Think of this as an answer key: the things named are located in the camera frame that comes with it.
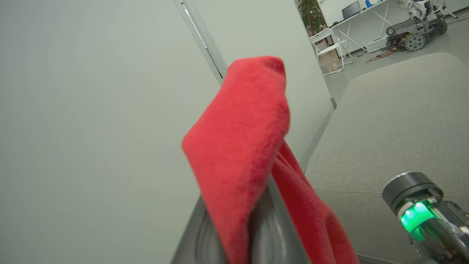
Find grey fabric sofa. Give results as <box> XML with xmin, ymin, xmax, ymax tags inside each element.
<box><xmin>304</xmin><ymin>52</ymin><xmax>469</xmax><ymax>264</ymax></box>

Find tracked mobile robot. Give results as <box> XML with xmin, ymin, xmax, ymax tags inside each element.
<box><xmin>385</xmin><ymin>0</ymin><xmax>448</xmax><ymax>52</ymax></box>

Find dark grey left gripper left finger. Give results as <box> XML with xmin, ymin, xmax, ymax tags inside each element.
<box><xmin>171</xmin><ymin>195</ymin><xmax>230</xmax><ymax>264</ymax></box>

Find white box under table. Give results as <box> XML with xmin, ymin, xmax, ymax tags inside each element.
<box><xmin>366</xmin><ymin>37</ymin><xmax>389</xmax><ymax>54</ymax></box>

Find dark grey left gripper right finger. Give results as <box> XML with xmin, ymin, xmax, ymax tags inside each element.
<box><xmin>248</xmin><ymin>175</ymin><xmax>310</xmax><ymax>264</ymax></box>

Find white folding chair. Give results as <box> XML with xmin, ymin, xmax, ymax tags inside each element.
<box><xmin>309</xmin><ymin>28</ymin><xmax>354</xmax><ymax>76</ymax></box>

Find green potted plant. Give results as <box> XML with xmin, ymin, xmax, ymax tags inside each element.
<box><xmin>297</xmin><ymin>0</ymin><xmax>326</xmax><ymax>36</ymax></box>

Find red garment with white stripes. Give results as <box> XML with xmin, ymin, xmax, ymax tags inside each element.
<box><xmin>182</xmin><ymin>56</ymin><xmax>360</xmax><ymax>264</ymax></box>

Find white trestle table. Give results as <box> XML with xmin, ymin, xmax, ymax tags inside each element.
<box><xmin>329</xmin><ymin>0</ymin><xmax>405</xmax><ymax>54</ymax></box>

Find tangled floor cables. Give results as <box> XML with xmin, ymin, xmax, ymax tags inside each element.
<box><xmin>365</xmin><ymin>47</ymin><xmax>397</xmax><ymax>63</ymax></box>

